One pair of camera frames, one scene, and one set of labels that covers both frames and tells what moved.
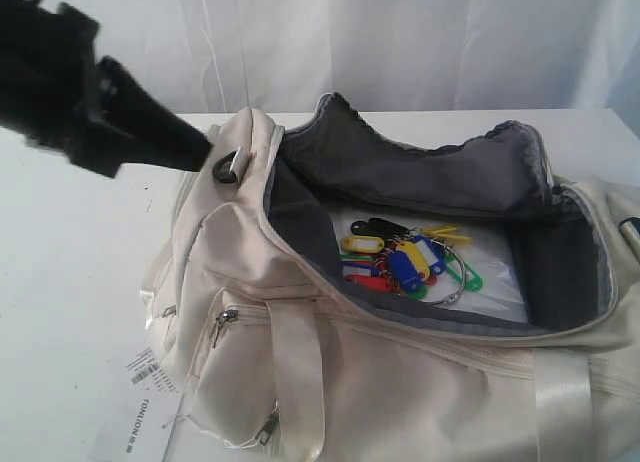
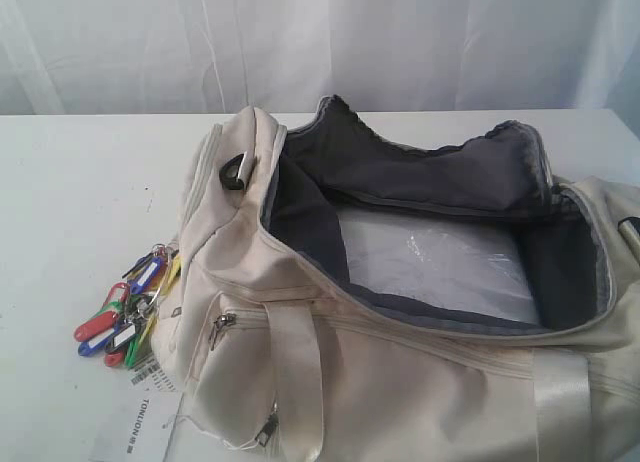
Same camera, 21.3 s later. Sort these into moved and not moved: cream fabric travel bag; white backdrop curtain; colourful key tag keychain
Moved: colourful key tag keychain
Not moved: cream fabric travel bag; white backdrop curtain
